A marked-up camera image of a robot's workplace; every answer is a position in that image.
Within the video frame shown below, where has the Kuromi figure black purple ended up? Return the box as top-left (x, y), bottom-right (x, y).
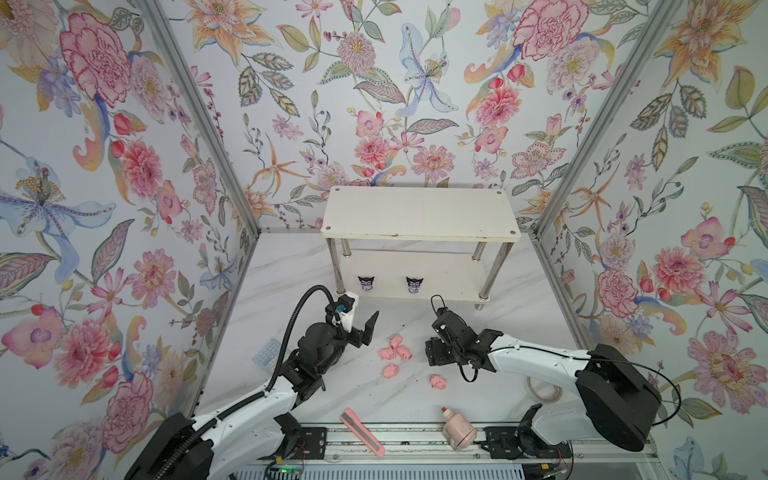
top-left (358, 276), bottom-right (375, 292)

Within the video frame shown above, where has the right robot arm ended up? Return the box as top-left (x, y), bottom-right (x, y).
top-left (425, 306), bottom-right (667, 452)

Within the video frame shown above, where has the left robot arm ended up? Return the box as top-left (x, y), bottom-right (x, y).
top-left (125, 285), bottom-right (379, 479)

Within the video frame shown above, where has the white two-tier shelf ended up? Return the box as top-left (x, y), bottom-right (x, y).
top-left (322, 186), bottom-right (522, 309)

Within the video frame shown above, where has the pink toy cluster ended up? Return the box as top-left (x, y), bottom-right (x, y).
top-left (378, 334), bottom-right (413, 360)

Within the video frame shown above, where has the pink pig toy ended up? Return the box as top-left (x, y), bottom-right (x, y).
top-left (429, 375), bottom-right (447, 390)

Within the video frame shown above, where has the small pink toy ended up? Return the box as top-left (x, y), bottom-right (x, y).
top-left (382, 364), bottom-right (399, 379)

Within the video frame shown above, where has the pink utility knife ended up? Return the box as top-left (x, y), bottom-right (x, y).
top-left (340, 408), bottom-right (386, 458)

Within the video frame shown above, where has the pink glue bottle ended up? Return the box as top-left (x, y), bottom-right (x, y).
top-left (442, 407), bottom-right (477, 451)

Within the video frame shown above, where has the masking tape roll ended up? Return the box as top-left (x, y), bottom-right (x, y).
top-left (524, 377), bottom-right (563, 404)

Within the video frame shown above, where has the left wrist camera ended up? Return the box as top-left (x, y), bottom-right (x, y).
top-left (333, 292), bottom-right (359, 333)

